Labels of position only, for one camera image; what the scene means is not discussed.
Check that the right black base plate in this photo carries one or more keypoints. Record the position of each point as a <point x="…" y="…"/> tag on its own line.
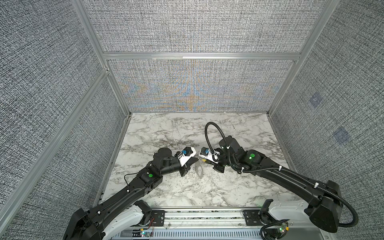
<point x="252" y="218"/>

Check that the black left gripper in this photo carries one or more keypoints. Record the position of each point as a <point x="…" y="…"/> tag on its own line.
<point x="186" y="167"/>

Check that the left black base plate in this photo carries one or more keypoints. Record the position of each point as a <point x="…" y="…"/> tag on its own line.
<point x="158" y="217"/>

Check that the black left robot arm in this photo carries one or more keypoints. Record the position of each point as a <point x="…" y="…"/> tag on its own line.
<point x="126" y="208"/>

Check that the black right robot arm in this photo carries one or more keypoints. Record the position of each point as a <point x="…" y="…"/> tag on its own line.
<point x="324" y="209"/>

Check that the aluminium enclosure frame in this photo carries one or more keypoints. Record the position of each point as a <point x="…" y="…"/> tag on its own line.
<point x="52" y="65"/>

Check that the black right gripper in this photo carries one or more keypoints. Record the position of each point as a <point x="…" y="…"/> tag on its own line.
<point x="217" y="167"/>

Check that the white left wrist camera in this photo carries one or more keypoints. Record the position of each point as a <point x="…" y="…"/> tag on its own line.
<point x="185" y="155"/>

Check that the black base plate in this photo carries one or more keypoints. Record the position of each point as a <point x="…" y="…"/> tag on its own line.
<point x="252" y="218"/>
<point x="158" y="217"/>

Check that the slotted grey cable duct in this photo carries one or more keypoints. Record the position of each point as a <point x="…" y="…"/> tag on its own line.
<point x="190" y="234"/>

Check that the aluminium front rail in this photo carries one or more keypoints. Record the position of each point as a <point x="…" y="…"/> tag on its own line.
<point x="180" y="217"/>

